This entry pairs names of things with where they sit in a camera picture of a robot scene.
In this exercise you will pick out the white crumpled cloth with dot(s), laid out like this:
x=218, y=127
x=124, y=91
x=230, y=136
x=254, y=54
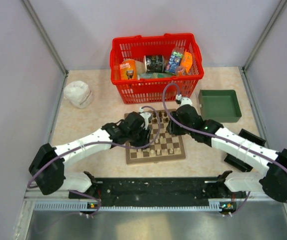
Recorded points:
x=78, y=94

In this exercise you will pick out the black mounting base rail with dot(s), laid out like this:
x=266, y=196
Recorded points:
x=158, y=191

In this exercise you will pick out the red plastic shopping basket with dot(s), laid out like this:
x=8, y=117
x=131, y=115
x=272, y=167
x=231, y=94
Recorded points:
x=142, y=66

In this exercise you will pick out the green pouch package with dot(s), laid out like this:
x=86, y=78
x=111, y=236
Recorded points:
x=154, y=75

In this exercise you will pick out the blue snack package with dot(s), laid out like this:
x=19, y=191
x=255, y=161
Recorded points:
x=174, y=60

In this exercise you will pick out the black stand block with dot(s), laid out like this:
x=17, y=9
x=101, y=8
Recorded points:
x=236, y=161

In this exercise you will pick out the orange carton package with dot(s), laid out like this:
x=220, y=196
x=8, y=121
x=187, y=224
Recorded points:
x=185, y=64

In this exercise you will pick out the black printed can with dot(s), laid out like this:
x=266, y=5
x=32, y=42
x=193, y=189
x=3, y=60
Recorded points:
x=154, y=63

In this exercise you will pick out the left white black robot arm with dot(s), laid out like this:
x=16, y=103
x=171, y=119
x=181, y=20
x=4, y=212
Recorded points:
x=49, y=168

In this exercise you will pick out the orange razor package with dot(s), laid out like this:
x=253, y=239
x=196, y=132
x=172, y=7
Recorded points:
x=128, y=70

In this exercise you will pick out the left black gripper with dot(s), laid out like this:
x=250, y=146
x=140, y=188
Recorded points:
x=146, y=134

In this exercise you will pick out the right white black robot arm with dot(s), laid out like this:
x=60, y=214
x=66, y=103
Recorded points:
x=270, y=165

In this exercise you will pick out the wooden chess board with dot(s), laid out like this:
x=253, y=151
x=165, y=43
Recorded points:
x=164, y=147

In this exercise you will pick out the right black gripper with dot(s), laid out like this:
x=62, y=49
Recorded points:
x=172, y=129

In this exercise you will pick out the green plastic tray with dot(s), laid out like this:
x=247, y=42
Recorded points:
x=219, y=105

